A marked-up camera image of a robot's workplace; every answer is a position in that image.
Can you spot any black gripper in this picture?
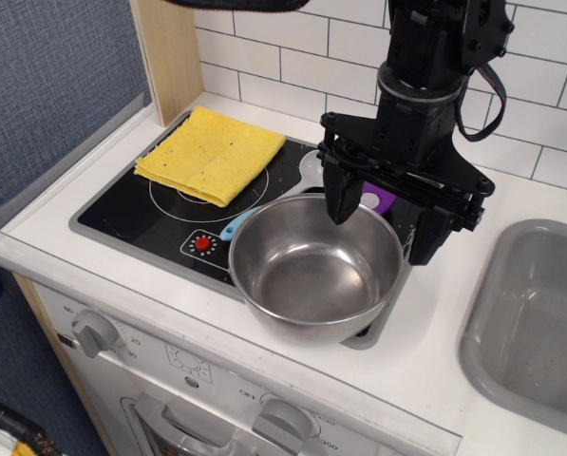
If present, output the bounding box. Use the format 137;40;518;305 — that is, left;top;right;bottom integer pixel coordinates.
319;88;495;266

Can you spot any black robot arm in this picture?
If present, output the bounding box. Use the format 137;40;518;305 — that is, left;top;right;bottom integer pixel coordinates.
319;1;514;266

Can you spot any purple toy block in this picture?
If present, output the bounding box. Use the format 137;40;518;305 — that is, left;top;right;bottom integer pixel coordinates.
360;182;397;216

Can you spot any white plastic spoon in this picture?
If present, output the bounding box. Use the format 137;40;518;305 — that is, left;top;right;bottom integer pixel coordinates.
298;150;323;190

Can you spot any silver metal pot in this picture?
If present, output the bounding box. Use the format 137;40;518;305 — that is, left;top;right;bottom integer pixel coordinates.
229;193;405;345

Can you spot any light blue plastic utensil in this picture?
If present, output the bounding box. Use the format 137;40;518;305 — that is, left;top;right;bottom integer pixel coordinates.
219;210;254;241

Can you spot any yellow folded cloth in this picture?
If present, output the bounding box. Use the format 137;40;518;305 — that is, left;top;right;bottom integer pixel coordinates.
134;106;286;208

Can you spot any grey plastic sink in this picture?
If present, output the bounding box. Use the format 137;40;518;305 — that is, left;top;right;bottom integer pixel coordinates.
460;219;567;433

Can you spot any red stove button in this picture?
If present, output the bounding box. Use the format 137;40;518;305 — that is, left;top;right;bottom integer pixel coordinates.
194;237;211;253

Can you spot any grey right oven knob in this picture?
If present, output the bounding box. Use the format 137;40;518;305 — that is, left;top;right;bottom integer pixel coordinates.
252;399;320;455

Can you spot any grey oven knob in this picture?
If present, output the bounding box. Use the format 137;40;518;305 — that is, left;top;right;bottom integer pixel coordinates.
252;399;320;455
71;310;119;359

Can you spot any black toy stovetop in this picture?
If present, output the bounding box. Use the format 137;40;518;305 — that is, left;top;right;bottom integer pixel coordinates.
70;139;410;343

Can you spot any grey left oven knob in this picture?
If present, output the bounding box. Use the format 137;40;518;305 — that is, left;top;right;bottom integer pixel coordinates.
71;310;119;359

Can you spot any black red arm cable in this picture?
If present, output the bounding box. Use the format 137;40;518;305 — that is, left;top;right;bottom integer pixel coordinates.
453;61;508;142

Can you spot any wooden upright post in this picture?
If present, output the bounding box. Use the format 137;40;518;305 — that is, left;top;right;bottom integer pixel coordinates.
129;0;204;126

